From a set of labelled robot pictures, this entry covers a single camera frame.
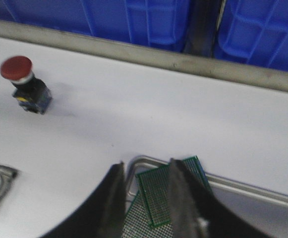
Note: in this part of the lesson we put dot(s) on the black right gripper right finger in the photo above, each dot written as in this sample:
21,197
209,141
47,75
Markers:
197,213

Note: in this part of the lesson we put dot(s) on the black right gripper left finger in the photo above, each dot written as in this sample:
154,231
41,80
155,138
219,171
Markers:
101,215

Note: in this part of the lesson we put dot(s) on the green perforated circuit board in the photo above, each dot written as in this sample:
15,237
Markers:
136,223

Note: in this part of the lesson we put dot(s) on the silver metal tray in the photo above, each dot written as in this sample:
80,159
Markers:
265,209

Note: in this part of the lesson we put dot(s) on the red emergency stop button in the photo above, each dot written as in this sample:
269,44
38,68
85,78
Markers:
31,93

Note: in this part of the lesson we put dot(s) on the centre blue plastic crate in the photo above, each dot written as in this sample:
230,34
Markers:
158,24

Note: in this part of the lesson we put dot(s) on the blue plastic crate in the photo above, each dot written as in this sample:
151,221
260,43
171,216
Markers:
158,24
254,32

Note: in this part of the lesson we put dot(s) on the right blue plastic crate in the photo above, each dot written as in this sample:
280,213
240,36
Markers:
254,32

